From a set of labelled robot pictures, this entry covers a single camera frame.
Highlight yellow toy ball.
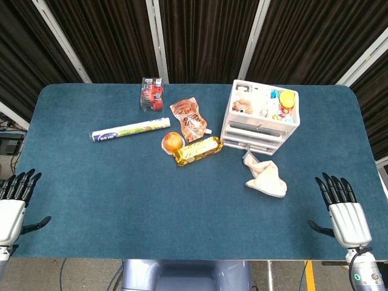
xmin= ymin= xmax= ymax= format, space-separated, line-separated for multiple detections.
xmin=278 ymin=90 xmax=296 ymax=109

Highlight yellow biscuit pack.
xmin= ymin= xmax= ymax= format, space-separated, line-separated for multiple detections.
xmin=172 ymin=136 xmax=224 ymax=167

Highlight beige cloth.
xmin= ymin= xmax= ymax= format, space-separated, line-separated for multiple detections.
xmin=241 ymin=149 xmax=288 ymax=198

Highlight blue table mat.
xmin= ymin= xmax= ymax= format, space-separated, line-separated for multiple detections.
xmin=11 ymin=83 xmax=388 ymax=261

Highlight brown spouted drink pouch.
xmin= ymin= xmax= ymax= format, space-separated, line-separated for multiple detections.
xmin=169 ymin=96 xmax=213 ymax=143

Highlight brown nuts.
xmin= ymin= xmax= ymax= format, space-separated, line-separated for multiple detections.
xmin=232 ymin=98 xmax=253 ymax=114

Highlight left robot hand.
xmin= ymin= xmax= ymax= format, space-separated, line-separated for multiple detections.
xmin=0 ymin=169 xmax=52 ymax=247

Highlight black electronic device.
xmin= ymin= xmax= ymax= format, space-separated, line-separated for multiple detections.
xmin=0 ymin=132 xmax=25 ymax=156

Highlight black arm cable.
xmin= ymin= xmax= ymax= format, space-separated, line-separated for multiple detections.
xmin=348 ymin=247 xmax=373 ymax=291

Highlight clear box with red items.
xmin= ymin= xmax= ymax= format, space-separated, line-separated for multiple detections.
xmin=139 ymin=77 xmax=165 ymax=113

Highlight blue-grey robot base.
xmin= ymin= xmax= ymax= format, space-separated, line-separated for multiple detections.
xmin=121 ymin=259 xmax=253 ymax=291

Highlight white drawer organizer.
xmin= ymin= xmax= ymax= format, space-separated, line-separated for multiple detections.
xmin=219 ymin=79 xmax=301 ymax=156

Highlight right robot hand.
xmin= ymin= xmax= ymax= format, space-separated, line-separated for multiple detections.
xmin=307 ymin=172 xmax=373 ymax=250

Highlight white plastic wrap roll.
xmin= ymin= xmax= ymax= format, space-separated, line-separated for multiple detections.
xmin=90 ymin=117 xmax=171 ymax=143

